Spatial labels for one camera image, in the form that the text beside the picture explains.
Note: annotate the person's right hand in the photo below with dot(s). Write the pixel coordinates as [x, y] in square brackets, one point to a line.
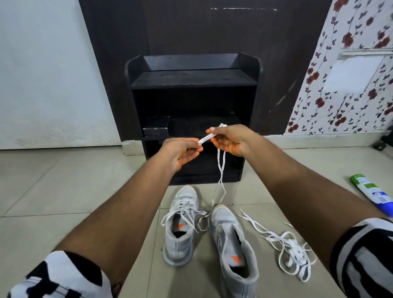
[236, 139]

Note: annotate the person's left hand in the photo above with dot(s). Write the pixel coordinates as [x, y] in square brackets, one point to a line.
[179, 152]

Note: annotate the clear plastic box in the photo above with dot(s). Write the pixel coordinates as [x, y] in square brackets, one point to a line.
[156, 129]

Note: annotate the grey sneaker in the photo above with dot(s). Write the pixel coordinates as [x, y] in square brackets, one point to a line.
[236, 276]
[178, 251]

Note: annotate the person's left forearm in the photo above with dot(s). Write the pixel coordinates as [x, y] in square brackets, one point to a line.
[122, 215]

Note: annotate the person's right forearm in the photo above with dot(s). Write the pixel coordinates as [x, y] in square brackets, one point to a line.
[313, 202]

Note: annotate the black open shelf box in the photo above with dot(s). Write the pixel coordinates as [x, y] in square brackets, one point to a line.
[193, 79]

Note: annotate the white floral patterned sheet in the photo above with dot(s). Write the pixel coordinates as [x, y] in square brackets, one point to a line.
[344, 101]

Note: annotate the dark brown wooden cabinet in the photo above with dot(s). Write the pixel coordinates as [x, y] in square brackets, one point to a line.
[107, 61]

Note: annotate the green blue white bottle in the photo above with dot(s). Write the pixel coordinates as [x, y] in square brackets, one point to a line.
[371, 192]

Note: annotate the zebra striped garment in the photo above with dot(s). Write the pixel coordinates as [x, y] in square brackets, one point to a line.
[362, 258]

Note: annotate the black metal frame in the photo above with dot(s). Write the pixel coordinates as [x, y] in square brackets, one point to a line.
[383, 141]

